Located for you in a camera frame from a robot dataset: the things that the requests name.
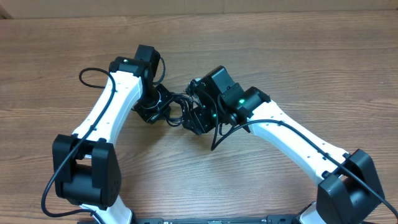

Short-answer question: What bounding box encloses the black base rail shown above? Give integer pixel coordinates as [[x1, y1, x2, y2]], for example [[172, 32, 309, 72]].
[[131, 214, 299, 224]]

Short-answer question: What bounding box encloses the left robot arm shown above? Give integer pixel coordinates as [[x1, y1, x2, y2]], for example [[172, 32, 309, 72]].
[[41, 45, 172, 223]]

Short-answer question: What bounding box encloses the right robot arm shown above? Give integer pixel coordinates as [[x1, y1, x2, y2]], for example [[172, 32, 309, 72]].
[[183, 66, 385, 223]]

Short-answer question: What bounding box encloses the black usb cable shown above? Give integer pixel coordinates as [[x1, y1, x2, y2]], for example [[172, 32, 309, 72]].
[[164, 92, 200, 128]]

